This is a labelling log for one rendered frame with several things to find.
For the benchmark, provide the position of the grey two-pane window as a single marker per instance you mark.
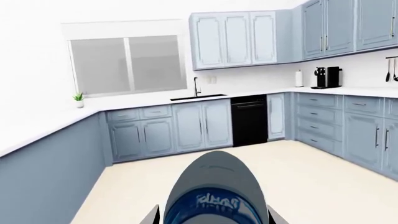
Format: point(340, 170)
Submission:
point(127, 65)

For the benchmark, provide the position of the small potted green plant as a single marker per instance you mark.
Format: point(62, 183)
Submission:
point(79, 99)

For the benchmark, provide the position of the black kitchen faucet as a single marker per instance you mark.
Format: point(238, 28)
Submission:
point(196, 88)

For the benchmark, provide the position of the white paper towel roll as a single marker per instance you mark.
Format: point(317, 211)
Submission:
point(299, 79)

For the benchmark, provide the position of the black undermount sink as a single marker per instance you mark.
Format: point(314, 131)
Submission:
point(199, 97)

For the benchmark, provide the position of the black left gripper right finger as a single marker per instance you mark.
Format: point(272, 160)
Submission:
point(275, 218)

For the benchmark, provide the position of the narrow blue base cabinet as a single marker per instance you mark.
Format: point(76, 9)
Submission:
point(276, 116)

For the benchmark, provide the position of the black hanging ladle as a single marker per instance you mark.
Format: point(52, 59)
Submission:
point(395, 77)

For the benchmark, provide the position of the blue drawer base cabinet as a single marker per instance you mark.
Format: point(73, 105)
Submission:
point(348, 126)

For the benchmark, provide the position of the blue sink base cabinet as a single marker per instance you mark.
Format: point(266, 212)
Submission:
point(168, 133)

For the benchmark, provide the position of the tall blue wall cabinet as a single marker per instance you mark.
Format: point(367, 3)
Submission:
point(342, 25)

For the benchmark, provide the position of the black coffee machine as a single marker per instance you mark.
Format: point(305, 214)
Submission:
point(326, 78)

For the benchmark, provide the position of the black hanging spatula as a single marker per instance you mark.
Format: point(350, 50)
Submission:
point(388, 75)

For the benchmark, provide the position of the black dishwasher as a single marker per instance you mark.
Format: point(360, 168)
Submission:
point(249, 121)

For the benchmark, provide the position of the blue counter peninsula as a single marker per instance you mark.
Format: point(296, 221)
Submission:
point(46, 168)

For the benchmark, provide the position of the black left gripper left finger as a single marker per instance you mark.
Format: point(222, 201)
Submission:
point(155, 217)

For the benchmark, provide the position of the black utensil rail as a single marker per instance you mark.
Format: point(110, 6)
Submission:
point(392, 57)

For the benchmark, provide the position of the three-door blue wall cabinet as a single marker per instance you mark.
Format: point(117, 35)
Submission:
point(236, 39)

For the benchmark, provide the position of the white wall outlet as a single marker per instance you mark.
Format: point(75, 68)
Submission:
point(211, 79)

